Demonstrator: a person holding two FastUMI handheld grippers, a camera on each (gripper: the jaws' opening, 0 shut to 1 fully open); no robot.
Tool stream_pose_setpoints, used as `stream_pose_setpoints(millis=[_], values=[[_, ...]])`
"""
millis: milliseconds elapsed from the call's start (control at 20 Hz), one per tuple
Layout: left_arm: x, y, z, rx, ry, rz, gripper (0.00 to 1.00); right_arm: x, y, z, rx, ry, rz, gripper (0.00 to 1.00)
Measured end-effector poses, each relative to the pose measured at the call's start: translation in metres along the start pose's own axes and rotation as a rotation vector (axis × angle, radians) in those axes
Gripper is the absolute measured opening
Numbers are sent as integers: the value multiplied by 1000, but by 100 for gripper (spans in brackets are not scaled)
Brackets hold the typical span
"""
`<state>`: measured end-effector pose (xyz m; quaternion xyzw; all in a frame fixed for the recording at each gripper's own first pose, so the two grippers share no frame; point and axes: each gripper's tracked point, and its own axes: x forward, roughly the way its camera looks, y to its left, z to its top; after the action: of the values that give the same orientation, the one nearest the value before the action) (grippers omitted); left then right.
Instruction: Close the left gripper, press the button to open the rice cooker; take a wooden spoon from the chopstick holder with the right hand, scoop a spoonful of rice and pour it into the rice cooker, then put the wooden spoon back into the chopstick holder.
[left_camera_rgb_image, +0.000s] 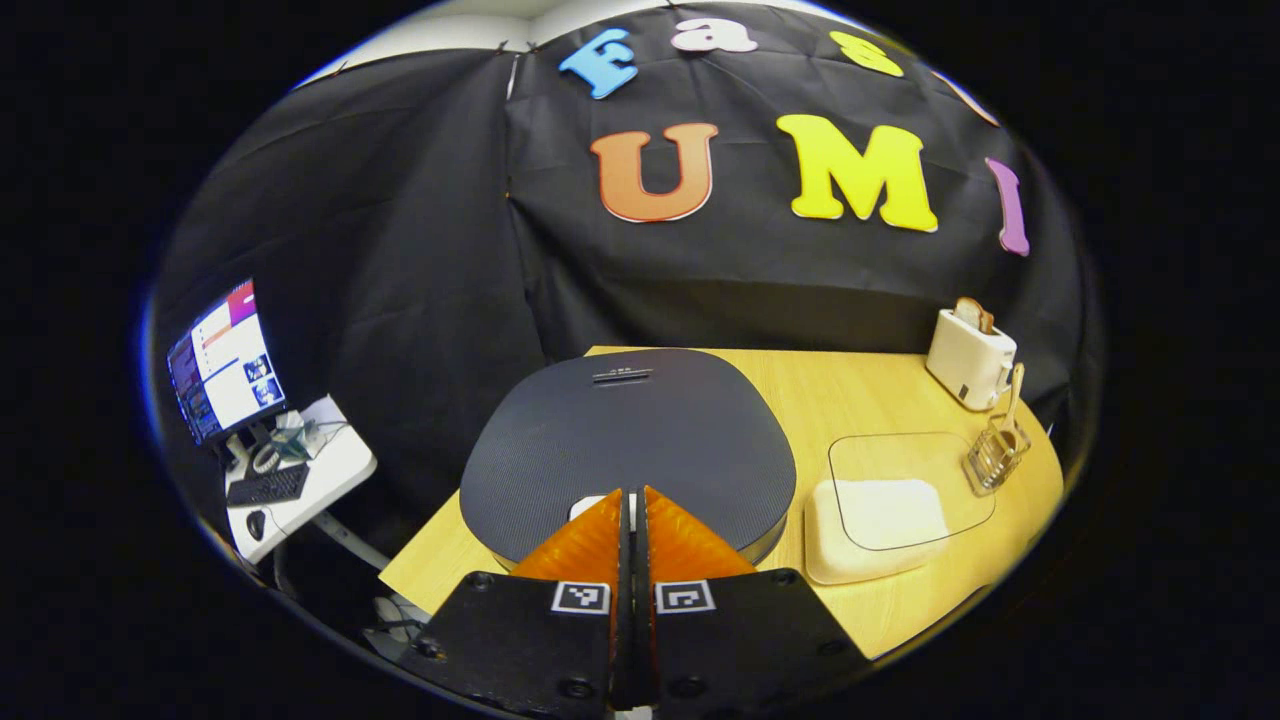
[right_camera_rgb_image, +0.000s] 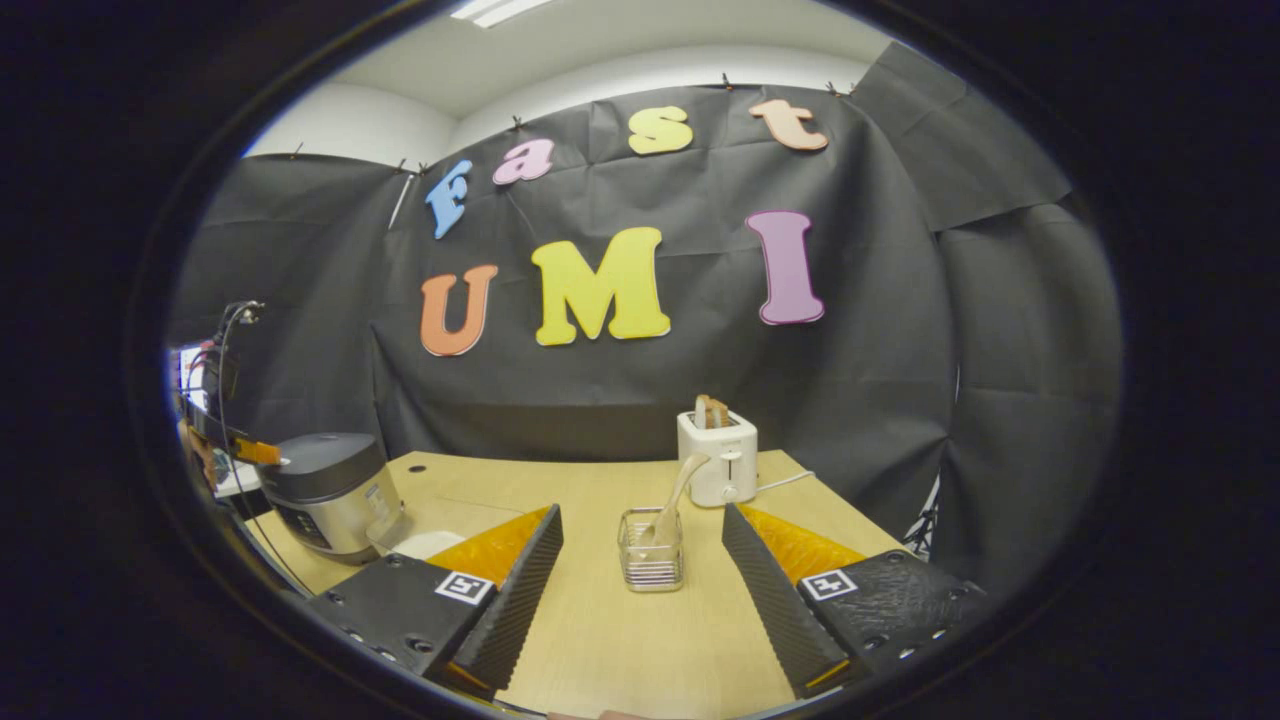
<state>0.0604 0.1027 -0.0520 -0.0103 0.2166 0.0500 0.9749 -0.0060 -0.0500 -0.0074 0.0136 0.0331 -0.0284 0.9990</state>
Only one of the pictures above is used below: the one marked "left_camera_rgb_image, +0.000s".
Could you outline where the crumpled plastic bag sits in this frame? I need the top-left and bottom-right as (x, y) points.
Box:
(270, 415), (326, 461)

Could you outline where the computer monitor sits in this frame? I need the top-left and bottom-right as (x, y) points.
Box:
(165, 278), (291, 448)

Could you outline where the black backdrop cloth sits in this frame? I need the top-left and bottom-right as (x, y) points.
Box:
(150, 0), (1096, 621)

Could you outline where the white toaster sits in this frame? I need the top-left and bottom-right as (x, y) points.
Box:
(925, 308), (1018, 412)

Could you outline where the black keyboard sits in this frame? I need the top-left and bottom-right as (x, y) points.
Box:
(226, 461), (311, 508)

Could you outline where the metal wire chopstick holder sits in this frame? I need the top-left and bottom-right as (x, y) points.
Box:
(964, 418), (1032, 498)

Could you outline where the clear plastic rice container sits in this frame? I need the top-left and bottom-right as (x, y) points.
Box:
(803, 432), (998, 587)

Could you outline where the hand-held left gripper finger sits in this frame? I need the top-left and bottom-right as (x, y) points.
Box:
(632, 485), (873, 720)
(365, 487), (632, 720)

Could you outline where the white side table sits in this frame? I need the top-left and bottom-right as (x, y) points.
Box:
(222, 394), (391, 571)

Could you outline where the black silver rice cooker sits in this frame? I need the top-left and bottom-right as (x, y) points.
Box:
(458, 347), (799, 571)

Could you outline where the white rice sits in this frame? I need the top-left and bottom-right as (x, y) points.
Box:
(812, 478), (951, 581)

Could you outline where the wooden spoon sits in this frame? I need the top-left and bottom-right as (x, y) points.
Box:
(995, 362), (1027, 451)

